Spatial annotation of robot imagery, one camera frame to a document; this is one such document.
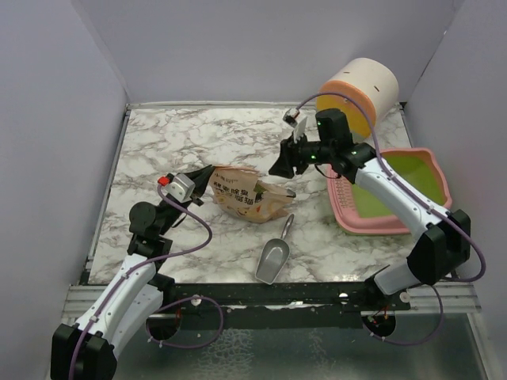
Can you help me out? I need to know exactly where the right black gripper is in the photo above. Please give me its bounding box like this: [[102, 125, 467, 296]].
[[269, 129, 334, 178]]

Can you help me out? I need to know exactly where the pink cat litter bag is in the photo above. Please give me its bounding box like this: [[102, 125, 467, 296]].
[[208, 165, 295, 223]]

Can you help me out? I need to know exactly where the grey metal litter scoop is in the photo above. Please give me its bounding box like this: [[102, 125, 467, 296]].
[[255, 214, 295, 285]]

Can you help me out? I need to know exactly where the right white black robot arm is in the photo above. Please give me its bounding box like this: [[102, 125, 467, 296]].
[[269, 108, 471, 310]]

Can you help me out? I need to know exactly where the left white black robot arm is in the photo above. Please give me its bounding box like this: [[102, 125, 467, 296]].
[[50, 165, 215, 379]]

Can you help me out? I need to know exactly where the pink green litter box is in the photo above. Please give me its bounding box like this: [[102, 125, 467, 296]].
[[325, 148, 452, 235]]

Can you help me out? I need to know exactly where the round pastel drawer cabinet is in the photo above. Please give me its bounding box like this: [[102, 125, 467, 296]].
[[315, 58, 399, 143]]

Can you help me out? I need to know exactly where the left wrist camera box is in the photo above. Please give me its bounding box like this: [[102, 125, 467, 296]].
[[158, 173, 196, 203]]

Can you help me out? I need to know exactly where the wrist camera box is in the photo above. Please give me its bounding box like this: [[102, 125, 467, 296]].
[[282, 108, 307, 143], [158, 173, 196, 203]]

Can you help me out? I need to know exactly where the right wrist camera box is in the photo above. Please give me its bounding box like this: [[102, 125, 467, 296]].
[[282, 108, 307, 143]]

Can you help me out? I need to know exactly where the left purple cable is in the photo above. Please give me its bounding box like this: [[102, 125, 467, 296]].
[[67, 185, 213, 380]]

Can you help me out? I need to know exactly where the purple cable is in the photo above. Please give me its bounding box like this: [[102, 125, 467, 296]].
[[67, 185, 213, 380], [296, 90, 487, 282]]

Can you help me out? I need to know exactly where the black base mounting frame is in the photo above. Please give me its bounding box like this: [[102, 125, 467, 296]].
[[147, 281, 410, 340]]

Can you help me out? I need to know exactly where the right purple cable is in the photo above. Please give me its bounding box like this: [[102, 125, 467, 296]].
[[296, 90, 487, 282]]

